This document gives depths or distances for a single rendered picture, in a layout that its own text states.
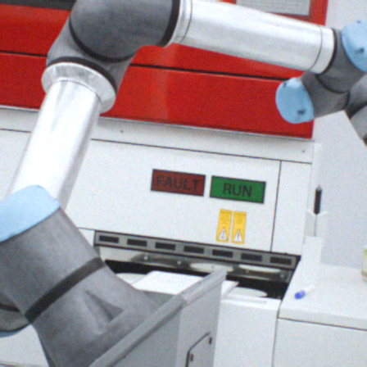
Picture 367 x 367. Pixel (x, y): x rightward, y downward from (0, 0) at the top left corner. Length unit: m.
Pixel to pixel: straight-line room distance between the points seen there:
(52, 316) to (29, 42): 1.10
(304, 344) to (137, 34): 0.52
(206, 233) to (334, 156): 1.51
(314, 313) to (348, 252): 2.11
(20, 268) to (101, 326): 0.12
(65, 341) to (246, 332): 0.44
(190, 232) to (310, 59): 0.70
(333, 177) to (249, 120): 1.55
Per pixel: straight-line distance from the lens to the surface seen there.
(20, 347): 1.63
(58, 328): 1.19
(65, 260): 1.20
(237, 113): 2.11
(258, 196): 2.15
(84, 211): 2.22
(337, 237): 3.64
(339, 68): 1.61
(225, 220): 2.17
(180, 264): 2.18
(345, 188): 3.63
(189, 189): 2.17
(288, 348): 1.55
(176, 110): 2.13
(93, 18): 1.49
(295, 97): 1.69
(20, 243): 1.20
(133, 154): 2.19
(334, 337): 1.55
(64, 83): 1.52
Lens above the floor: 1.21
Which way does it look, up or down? 3 degrees down
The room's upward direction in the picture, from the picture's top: 6 degrees clockwise
